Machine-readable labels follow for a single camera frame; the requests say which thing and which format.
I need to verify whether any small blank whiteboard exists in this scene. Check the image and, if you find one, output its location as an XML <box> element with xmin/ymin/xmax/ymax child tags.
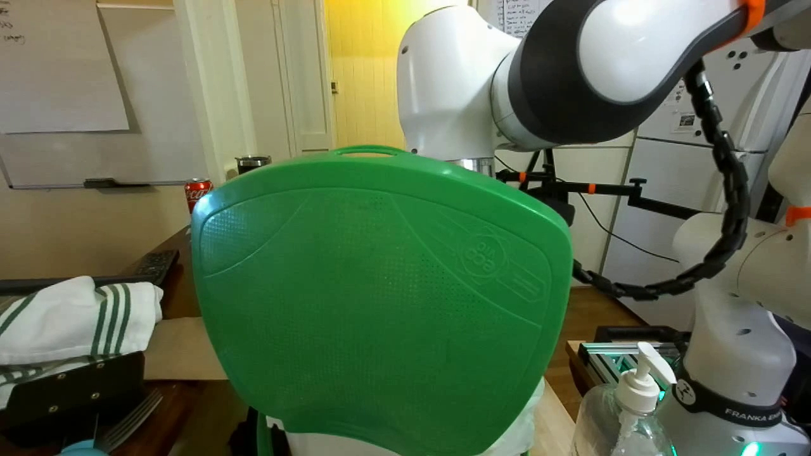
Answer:
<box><xmin>0</xmin><ymin>0</ymin><xmax>131</xmax><ymax>138</ymax></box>

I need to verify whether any white refrigerator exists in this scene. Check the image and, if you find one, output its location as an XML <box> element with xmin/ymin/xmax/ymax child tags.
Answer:
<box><xmin>590</xmin><ymin>40</ymin><xmax>811</xmax><ymax>332</ymax></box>

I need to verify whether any black box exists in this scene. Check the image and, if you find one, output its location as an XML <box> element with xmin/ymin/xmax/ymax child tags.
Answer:
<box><xmin>0</xmin><ymin>353</ymin><xmax>148</xmax><ymax>443</ymax></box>

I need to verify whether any white green striped towel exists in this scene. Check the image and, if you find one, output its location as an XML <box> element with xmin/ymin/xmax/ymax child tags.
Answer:
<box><xmin>0</xmin><ymin>275</ymin><xmax>167</xmax><ymax>390</ymax></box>

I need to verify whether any large blank whiteboard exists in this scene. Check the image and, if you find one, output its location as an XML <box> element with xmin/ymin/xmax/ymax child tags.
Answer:
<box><xmin>0</xmin><ymin>2</ymin><xmax>211</xmax><ymax>194</ymax></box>

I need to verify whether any clear pump sanitizer bottle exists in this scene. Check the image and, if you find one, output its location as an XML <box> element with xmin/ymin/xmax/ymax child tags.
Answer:
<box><xmin>569</xmin><ymin>341</ymin><xmax>680</xmax><ymax>456</ymax></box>

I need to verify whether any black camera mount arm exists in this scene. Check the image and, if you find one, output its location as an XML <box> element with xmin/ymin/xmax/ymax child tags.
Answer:
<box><xmin>493</xmin><ymin>151</ymin><xmax>704</xmax><ymax>227</ymax></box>

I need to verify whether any black corrugated cable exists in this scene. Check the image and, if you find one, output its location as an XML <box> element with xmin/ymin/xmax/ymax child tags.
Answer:
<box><xmin>569</xmin><ymin>62</ymin><xmax>754</xmax><ymax>305</ymax></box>

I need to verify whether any thin black wire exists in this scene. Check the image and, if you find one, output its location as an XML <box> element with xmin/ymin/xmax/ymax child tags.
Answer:
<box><xmin>580</xmin><ymin>196</ymin><xmax>680</xmax><ymax>267</ymax></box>

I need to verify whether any large green plastic bin lid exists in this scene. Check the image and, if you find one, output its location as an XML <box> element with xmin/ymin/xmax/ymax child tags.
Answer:
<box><xmin>187</xmin><ymin>143</ymin><xmax>576</xmax><ymax>456</ymax></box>

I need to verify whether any black whiteboard eraser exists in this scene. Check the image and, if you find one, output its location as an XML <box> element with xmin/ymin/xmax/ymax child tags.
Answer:
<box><xmin>82</xmin><ymin>177</ymin><xmax>155</xmax><ymax>190</ymax></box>

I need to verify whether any white door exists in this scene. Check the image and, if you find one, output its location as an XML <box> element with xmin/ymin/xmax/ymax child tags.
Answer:
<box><xmin>269</xmin><ymin>0</ymin><xmax>336</xmax><ymax>157</ymax></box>

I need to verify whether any flat black tray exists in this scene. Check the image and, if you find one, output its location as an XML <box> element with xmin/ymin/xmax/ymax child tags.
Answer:
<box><xmin>0</xmin><ymin>246</ymin><xmax>183</xmax><ymax>296</ymax></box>

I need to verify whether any red soda can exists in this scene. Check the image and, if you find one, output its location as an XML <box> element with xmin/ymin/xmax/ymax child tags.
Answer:
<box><xmin>183</xmin><ymin>177</ymin><xmax>215</xmax><ymax>214</ymax></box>

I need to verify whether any dark cup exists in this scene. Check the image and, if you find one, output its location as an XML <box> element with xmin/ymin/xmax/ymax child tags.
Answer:
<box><xmin>234</xmin><ymin>156</ymin><xmax>274</xmax><ymax>177</ymax></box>

